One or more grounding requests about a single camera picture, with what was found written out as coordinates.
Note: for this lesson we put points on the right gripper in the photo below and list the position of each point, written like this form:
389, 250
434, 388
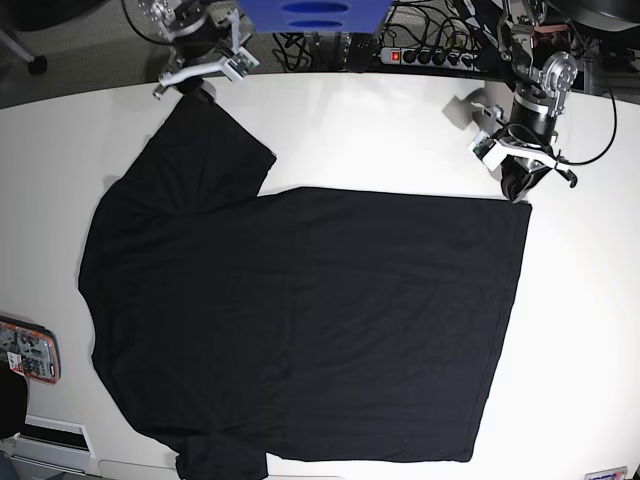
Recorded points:
195, 87

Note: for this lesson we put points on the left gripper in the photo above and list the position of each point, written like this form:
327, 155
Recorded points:
520, 174

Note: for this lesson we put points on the black T-shirt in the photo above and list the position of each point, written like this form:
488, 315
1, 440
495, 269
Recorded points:
314, 324

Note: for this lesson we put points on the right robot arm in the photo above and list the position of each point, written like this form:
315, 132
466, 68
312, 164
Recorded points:
183, 28

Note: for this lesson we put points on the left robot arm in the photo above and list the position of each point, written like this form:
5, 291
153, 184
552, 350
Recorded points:
543, 81

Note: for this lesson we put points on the blue plastic bin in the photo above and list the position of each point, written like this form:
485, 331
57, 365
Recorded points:
307, 16

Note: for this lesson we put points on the black office chair wheel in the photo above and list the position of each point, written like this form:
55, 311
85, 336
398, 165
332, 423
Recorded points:
38, 66

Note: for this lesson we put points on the white box on table edge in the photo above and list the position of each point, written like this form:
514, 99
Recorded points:
54, 443

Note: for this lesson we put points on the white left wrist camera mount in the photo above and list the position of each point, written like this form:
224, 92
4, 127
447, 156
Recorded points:
491, 150

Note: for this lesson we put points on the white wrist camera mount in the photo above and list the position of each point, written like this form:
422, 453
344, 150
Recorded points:
491, 150
232, 59

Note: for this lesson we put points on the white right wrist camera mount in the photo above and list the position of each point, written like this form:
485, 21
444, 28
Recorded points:
232, 59

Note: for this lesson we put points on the white power strip red switch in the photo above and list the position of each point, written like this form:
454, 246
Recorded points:
429, 58

